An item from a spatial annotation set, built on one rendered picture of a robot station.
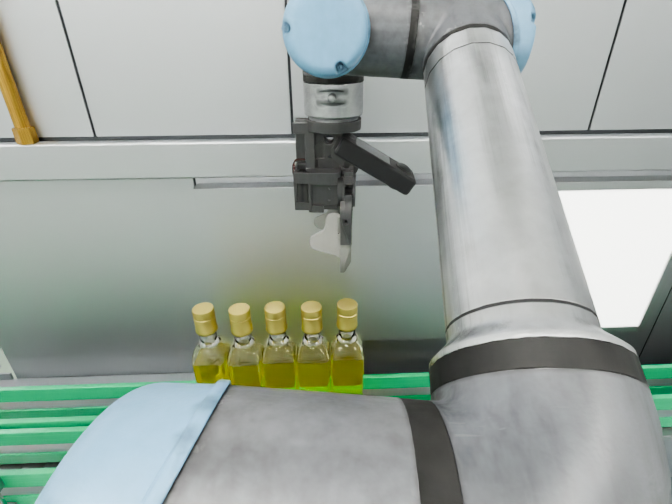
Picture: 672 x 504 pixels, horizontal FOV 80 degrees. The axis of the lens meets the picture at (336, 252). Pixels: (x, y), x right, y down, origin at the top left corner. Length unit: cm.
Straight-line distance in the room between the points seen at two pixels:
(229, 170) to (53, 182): 31
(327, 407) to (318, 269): 60
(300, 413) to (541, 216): 16
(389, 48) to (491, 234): 22
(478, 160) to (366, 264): 52
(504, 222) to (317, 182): 34
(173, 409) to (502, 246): 17
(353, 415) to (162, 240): 68
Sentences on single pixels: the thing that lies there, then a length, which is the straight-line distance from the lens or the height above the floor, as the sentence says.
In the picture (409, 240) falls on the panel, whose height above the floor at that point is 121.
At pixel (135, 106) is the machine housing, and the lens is 75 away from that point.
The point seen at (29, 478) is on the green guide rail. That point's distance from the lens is 84.
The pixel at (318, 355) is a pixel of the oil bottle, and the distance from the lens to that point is 69.
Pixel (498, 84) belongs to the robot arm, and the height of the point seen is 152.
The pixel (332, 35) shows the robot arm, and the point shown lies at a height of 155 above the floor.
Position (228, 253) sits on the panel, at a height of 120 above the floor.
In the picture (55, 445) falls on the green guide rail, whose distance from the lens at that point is 91.
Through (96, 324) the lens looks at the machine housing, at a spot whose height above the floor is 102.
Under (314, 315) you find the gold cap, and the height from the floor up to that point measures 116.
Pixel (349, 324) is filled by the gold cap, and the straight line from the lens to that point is 66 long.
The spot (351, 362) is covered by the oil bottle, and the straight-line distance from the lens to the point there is 70.
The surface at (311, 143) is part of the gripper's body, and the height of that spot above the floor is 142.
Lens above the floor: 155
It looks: 28 degrees down
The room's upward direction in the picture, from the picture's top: straight up
